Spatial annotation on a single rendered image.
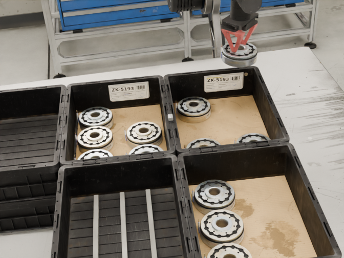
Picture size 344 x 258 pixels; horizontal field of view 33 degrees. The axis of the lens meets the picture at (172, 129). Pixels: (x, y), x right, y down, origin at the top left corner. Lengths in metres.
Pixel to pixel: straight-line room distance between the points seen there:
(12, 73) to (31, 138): 2.13
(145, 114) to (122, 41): 2.31
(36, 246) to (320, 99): 1.11
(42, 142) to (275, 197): 0.71
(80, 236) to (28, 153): 0.39
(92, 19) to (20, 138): 1.86
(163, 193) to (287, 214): 0.32
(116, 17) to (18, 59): 0.84
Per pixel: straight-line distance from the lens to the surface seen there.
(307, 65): 2.31
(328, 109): 2.06
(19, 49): 4.17
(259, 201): 1.48
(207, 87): 1.82
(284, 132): 1.54
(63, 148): 1.53
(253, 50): 1.69
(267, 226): 1.42
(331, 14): 4.42
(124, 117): 1.79
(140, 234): 1.41
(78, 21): 3.55
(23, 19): 4.47
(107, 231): 1.42
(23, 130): 1.82
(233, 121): 1.74
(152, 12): 3.56
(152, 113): 1.79
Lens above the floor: 1.84
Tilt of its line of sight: 36 degrees down
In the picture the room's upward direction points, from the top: 4 degrees counter-clockwise
